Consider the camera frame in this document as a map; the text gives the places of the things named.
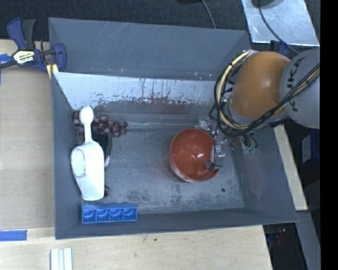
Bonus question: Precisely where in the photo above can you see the pale wood board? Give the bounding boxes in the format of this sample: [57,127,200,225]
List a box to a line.
[0,67,56,231]

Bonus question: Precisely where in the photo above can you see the red plastic bowl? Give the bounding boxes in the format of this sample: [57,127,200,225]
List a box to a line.
[169,128,221,183]

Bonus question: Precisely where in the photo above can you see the white spray bottle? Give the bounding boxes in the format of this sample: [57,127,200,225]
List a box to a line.
[70,105,106,202]

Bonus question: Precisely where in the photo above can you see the purple toy grapes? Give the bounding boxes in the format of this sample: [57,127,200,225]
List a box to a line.
[72,110,128,141]

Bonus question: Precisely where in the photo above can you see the grey metal bin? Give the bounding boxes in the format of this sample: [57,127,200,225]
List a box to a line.
[47,17,300,240]

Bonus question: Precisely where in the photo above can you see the blue toy brick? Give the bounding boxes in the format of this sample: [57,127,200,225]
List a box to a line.
[81,202,139,224]

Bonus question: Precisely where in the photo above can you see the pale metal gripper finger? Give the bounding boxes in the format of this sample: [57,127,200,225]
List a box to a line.
[204,147,216,170]
[215,145,226,169]

